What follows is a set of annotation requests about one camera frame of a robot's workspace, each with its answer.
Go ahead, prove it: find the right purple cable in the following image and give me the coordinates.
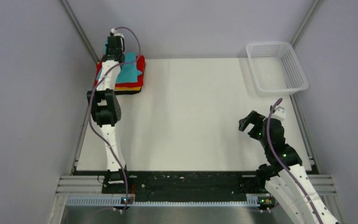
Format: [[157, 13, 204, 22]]
[[266, 98, 325, 224]]

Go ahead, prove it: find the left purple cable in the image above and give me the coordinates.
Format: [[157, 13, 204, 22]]
[[88, 26, 142, 214]]

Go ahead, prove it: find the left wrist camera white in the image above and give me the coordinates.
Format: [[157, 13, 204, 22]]
[[110, 28, 117, 35]]

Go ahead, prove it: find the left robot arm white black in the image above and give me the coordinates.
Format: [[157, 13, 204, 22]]
[[87, 32, 131, 194]]

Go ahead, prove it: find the red folded t-shirt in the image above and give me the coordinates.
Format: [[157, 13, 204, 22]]
[[94, 55, 146, 88]]

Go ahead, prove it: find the aluminium rail frame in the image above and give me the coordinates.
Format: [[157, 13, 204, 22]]
[[55, 175, 337, 196]]

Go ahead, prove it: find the corner metal post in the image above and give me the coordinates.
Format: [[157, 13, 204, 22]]
[[290, 0, 324, 49], [58, 0, 99, 63]]

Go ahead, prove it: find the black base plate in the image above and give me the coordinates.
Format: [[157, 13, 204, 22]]
[[102, 171, 277, 207]]

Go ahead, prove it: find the purple cable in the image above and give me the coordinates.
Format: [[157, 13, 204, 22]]
[[88, 26, 142, 214], [266, 98, 325, 224]]

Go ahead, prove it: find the white plastic basket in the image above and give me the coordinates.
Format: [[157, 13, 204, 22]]
[[246, 41, 309, 97]]

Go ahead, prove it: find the white cable duct strip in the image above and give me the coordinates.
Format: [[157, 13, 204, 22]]
[[66, 196, 260, 207]]

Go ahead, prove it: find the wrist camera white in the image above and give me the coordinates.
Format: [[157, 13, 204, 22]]
[[110, 28, 117, 35], [271, 106, 287, 121]]

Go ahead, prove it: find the teal t-shirt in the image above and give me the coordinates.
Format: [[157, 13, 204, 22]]
[[95, 40, 142, 86]]

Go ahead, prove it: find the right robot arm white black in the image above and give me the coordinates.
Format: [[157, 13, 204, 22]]
[[239, 111, 340, 224]]

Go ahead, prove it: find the left corner metal post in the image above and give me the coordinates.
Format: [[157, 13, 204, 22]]
[[58, 0, 99, 63]]

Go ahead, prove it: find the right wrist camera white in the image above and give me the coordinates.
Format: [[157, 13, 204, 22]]
[[271, 106, 287, 121]]

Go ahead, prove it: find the right corner metal post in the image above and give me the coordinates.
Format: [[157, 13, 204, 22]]
[[290, 0, 324, 49]]

